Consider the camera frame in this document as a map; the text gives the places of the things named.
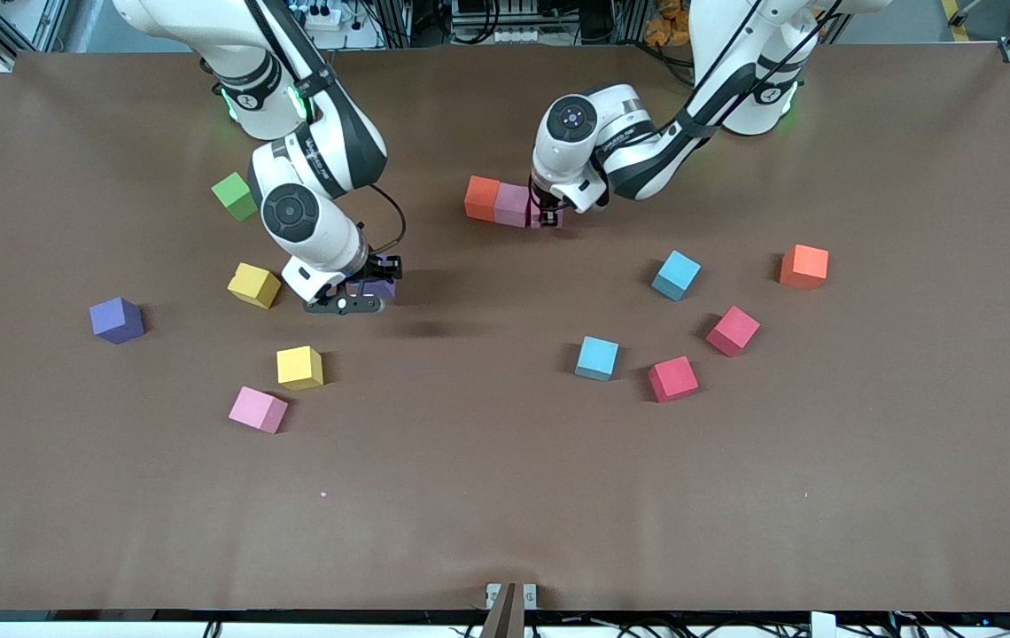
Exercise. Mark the pink foam cube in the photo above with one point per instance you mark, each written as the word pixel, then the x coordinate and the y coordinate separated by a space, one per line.
pixel 512 206
pixel 562 221
pixel 257 408

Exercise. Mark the purple foam cube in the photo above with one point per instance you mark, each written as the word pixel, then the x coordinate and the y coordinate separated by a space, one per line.
pixel 116 320
pixel 378 289

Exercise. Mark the orange foam cube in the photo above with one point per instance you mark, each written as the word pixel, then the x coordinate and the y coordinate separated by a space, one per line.
pixel 804 268
pixel 482 198

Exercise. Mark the yellow foam cube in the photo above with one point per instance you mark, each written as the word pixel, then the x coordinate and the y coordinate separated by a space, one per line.
pixel 299 367
pixel 253 285

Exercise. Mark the red foam cube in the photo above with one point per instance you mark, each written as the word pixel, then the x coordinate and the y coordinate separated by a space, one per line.
pixel 673 379
pixel 733 330

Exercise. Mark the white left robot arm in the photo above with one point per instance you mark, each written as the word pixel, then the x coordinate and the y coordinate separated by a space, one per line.
pixel 558 168

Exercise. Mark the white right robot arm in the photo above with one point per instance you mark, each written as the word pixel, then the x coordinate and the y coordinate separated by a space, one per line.
pixel 319 239

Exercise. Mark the blue foam cube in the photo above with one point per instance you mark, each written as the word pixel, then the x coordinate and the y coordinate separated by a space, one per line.
pixel 675 275
pixel 597 357

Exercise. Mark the green foam cube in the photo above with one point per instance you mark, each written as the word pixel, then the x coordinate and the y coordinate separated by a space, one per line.
pixel 233 197

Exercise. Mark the white power strip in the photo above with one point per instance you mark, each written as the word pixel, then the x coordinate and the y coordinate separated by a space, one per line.
pixel 516 35
pixel 328 16

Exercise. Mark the pile of orange objects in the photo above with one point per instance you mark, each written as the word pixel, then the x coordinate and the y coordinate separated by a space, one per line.
pixel 664 27

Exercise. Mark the table cover sheet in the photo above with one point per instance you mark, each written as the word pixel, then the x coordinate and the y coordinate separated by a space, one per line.
pixel 505 461

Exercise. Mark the small white box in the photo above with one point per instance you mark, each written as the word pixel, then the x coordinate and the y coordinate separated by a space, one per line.
pixel 822 626

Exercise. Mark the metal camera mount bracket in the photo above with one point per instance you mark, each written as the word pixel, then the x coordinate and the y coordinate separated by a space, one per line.
pixel 509 611

